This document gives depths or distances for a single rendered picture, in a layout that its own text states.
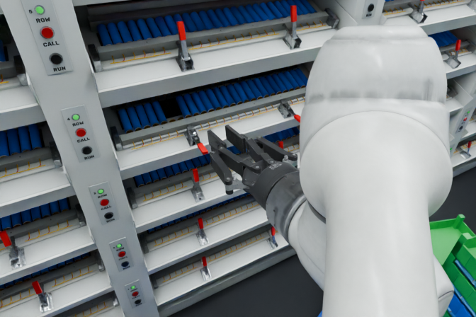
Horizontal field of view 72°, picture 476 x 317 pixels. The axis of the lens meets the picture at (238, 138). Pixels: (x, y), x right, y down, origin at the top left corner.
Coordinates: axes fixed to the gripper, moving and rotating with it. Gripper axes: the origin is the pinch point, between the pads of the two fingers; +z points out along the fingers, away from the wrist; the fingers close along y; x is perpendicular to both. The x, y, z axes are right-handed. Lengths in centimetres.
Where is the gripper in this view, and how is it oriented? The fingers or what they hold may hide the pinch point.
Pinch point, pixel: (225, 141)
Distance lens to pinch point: 62.1
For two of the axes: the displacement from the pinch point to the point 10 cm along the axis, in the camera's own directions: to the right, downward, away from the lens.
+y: -8.8, 2.8, -3.8
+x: 0.8, 8.8, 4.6
